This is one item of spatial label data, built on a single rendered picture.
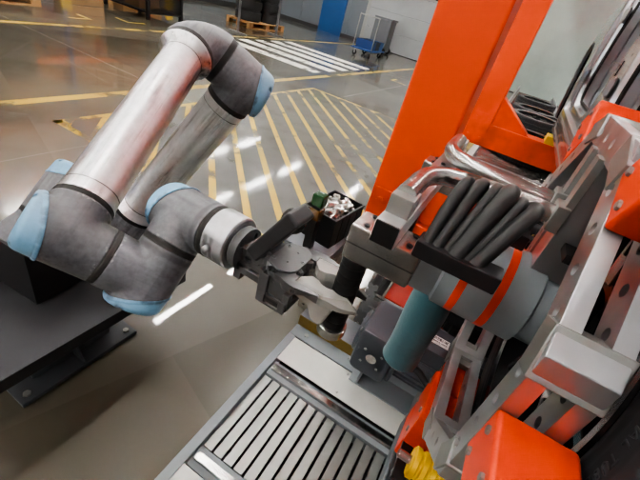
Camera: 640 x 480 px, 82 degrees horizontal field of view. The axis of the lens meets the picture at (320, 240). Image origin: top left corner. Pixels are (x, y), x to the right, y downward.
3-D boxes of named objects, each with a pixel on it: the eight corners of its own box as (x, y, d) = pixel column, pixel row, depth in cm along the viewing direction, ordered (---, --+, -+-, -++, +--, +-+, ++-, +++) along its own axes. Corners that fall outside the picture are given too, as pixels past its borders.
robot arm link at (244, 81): (97, 211, 122) (235, 30, 91) (146, 237, 131) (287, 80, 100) (78, 241, 110) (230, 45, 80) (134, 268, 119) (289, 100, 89)
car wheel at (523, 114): (530, 130, 515) (540, 112, 503) (564, 148, 464) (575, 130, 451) (492, 122, 496) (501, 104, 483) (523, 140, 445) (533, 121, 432)
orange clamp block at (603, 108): (631, 159, 57) (651, 113, 58) (578, 141, 59) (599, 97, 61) (607, 179, 64) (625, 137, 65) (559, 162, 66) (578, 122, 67)
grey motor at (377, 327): (448, 469, 112) (506, 405, 92) (330, 390, 124) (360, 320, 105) (458, 422, 126) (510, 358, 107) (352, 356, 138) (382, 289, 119)
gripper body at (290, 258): (310, 292, 61) (252, 259, 64) (322, 252, 56) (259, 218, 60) (284, 319, 55) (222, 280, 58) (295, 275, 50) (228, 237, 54)
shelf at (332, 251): (324, 268, 123) (326, 260, 121) (282, 245, 128) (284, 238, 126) (371, 222, 156) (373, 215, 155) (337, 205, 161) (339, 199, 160)
